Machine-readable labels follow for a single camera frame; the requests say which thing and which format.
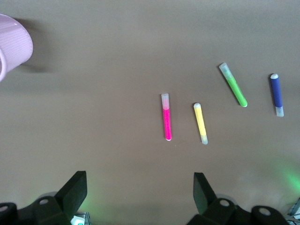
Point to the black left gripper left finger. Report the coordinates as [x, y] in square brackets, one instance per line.
[70, 189]

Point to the green marker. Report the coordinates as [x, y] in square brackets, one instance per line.
[234, 86]

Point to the yellow marker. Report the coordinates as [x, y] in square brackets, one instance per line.
[200, 122]

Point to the pink marker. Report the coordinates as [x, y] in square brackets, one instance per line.
[167, 122]

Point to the pink plastic cup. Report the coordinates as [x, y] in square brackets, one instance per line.
[14, 44]

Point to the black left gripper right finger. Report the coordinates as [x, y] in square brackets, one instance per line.
[204, 194]

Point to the purple marker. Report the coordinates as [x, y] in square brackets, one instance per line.
[276, 93]

